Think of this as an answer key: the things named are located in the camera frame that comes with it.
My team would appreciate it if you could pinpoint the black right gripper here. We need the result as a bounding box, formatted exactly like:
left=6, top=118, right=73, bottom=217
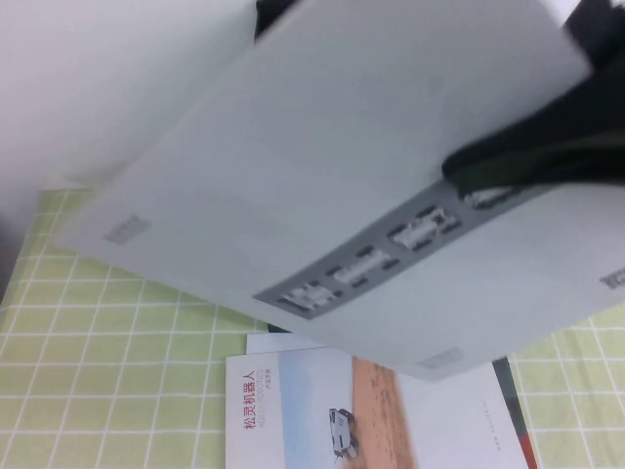
left=441, top=0, right=625, bottom=199

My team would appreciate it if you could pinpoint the white desert cover robot brochure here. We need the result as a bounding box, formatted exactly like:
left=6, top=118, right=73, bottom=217
left=225, top=345, right=526, bottom=469
left=53, top=0, right=625, bottom=385

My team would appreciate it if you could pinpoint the black plastic book holder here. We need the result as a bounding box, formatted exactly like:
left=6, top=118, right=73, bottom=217
left=253, top=0, right=299, bottom=36

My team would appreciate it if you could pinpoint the brochure with grey red edge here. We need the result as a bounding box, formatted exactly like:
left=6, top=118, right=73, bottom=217
left=245, top=331, right=538, bottom=469

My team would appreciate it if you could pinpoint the green checked tablecloth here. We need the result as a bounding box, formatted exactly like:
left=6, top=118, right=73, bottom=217
left=0, top=188, right=625, bottom=469

